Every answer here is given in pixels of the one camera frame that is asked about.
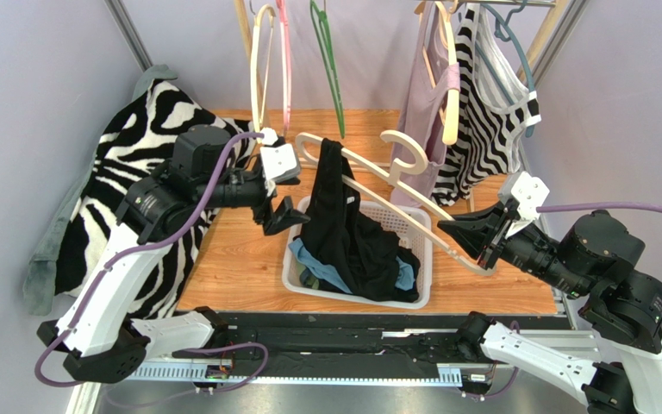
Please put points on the teal wire hanger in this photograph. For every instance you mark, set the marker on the teal wire hanger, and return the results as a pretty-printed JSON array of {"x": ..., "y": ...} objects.
[{"x": 512, "y": 51}]

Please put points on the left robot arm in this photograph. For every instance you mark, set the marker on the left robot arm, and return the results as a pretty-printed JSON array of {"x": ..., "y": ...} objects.
[{"x": 209, "y": 168}]

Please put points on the lilac ribbed tank top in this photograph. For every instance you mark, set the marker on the lilac ribbed tank top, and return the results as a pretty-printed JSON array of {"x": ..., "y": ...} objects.
[{"x": 419, "y": 116}]

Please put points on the cream plastic hanger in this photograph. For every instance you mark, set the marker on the cream plastic hanger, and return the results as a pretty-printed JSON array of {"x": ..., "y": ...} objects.
[{"x": 262, "y": 32}]

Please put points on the white perforated plastic basket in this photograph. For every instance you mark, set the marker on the white perforated plastic basket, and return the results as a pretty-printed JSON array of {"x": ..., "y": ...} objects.
[{"x": 406, "y": 228}]

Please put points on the green hanger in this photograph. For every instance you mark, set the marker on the green hanger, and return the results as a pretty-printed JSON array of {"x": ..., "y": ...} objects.
[{"x": 319, "y": 19}]

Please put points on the black mounting rail base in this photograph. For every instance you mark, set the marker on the black mounting rail base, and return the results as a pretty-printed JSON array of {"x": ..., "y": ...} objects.
[{"x": 329, "y": 349}]

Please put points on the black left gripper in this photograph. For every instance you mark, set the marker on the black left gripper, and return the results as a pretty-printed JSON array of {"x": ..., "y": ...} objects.
[{"x": 284, "y": 217}]

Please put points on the pink hanger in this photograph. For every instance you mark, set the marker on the pink hanger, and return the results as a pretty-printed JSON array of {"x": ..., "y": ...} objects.
[{"x": 286, "y": 64}]

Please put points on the blue ribbed tank top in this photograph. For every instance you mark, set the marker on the blue ribbed tank top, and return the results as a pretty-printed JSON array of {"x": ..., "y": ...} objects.
[{"x": 406, "y": 277}]

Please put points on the wooden hanger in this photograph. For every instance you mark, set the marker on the wooden hanger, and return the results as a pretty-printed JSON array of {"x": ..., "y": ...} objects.
[
  {"x": 392, "y": 177},
  {"x": 450, "y": 116}
]

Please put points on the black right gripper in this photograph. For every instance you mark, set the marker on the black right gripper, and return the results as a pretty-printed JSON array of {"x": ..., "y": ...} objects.
[{"x": 498, "y": 236}]

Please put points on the black white striped tank top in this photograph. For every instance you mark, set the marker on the black white striped tank top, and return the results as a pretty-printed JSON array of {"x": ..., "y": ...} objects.
[{"x": 487, "y": 142}]

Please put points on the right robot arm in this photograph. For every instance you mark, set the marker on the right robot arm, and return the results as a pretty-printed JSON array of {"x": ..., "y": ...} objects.
[{"x": 597, "y": 261}]

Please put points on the wooden clothes rack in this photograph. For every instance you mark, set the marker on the wooden clothes rack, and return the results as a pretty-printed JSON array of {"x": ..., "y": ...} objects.
[{"x": 547, "y": 28}]

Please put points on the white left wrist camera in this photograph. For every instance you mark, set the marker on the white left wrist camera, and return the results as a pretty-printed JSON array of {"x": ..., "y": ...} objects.
[{"x": 280, "y": 163}]

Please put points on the zebra print blanket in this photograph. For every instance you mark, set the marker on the zebra print blanket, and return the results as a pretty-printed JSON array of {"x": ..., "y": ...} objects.
[{"x": 160, "y": 294}]

